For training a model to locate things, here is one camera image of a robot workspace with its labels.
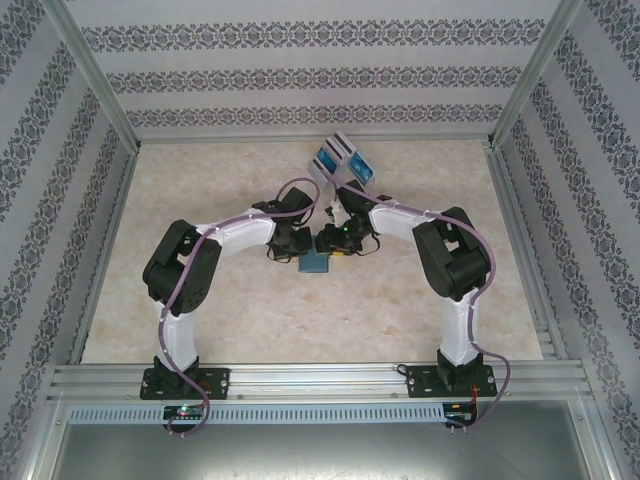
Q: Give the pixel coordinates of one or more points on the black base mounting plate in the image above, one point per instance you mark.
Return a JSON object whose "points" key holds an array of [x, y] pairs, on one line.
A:
{"points": [[217, 382], [420, 380]]}

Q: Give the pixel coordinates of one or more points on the clear acrylic card stand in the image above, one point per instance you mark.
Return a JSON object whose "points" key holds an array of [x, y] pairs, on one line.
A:
{"points": [[367, 186]]}

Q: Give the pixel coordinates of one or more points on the small controller board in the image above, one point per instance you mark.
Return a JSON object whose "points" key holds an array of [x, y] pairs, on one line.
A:
{"points": [[457, 418], [172, 414]]}

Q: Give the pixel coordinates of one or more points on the blue credit card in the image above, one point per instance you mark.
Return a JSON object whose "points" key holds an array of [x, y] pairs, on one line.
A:
{"points": [[327, 160], [361, 167]]}

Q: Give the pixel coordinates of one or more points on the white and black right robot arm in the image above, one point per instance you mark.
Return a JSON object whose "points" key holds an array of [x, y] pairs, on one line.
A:
{"points": [[392, 225]]}

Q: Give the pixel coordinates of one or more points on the grey magnetic stripe card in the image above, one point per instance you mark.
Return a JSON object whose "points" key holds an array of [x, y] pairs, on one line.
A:
{"points": [[320, 172], [336, 148], [345, 139]]}

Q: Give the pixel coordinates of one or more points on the thin aluminium wall rail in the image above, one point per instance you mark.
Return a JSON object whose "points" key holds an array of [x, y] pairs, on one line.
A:
{"points": [[200, 137]]}

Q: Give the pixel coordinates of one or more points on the grey metal sheet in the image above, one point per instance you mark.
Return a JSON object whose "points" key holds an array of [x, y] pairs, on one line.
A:
{"points": [[320, 455]]}

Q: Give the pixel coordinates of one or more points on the blue card holder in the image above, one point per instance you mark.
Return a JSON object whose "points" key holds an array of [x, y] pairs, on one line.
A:
{"points": [[315, 264]]}

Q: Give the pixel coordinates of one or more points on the aluminium frame post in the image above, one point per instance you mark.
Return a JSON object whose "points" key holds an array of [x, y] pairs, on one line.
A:
{"points": [[530, 75], [100, 75]]}

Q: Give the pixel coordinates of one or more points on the aluminium mounting rail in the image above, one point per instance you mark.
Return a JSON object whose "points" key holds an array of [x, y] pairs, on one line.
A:
{"points": [[320, 380]]}

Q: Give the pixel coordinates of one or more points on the aluminium side rail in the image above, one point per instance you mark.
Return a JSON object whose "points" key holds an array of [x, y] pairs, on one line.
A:
{"points": [[105, 250], [529, 250]]}

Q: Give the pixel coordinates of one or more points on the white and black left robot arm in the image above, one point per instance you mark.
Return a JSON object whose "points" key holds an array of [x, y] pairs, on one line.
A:
{"points": [[240, 235]]}

